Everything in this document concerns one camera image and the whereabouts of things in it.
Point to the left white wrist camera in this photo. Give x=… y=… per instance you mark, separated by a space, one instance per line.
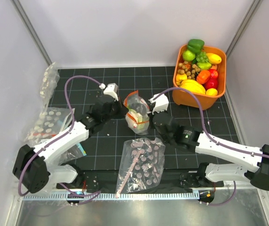
x=111 y=90

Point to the orange pumpkin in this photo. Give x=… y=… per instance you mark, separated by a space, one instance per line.
x=203 y=77

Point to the green grapes bunch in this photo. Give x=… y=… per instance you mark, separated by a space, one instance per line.
x=201 y=57

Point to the brown longan cluster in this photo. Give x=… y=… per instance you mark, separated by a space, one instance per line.
x=189 y=69

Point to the yellow lemon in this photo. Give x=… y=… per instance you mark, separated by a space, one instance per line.
x=212 y=92

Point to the clear bag white dots upright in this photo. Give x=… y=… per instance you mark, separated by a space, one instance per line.
x=49 y=83

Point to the aluminium cable rail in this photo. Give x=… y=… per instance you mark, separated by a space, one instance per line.
x=61 y=195

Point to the white cauliflower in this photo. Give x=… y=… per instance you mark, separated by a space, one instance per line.
x=137 y=122

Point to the clear bag pink dots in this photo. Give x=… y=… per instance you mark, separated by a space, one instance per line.
x=141 y=166

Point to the green pear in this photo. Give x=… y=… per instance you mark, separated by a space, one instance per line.
x=204 y=65

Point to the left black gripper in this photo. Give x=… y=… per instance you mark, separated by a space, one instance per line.
x=122 y=110

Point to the black grid mat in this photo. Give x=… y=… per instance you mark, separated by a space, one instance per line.
x=78 y=88

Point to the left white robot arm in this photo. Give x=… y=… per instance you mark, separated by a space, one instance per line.
x=77 y=132

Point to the green bell pepper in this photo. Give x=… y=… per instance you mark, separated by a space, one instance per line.
x=195 y=45

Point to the red pomegranate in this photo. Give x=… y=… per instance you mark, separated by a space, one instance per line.
x=212 y=84

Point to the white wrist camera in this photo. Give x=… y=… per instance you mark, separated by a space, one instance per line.
x=111 y=90
x=159 y=103

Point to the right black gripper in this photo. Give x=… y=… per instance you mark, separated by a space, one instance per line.
x=154 y=124

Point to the clear bag white dots flat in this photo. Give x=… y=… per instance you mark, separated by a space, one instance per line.
x=50 y=122

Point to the yellow mango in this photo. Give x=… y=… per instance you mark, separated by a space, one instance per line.
x=214 y=59

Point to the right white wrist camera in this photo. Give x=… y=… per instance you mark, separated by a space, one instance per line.
x=159 y=103

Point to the red apple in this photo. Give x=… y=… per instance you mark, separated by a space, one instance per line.
x=213 y=74

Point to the green apple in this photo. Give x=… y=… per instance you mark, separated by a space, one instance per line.
x=188 y=55

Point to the crumpled clear bags pile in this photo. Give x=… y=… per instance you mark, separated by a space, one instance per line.
x=71 y=153

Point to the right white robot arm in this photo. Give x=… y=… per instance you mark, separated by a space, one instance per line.
x=244 y=163

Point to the clear bag orange zipper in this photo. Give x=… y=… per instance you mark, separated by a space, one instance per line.
x=137 y=103

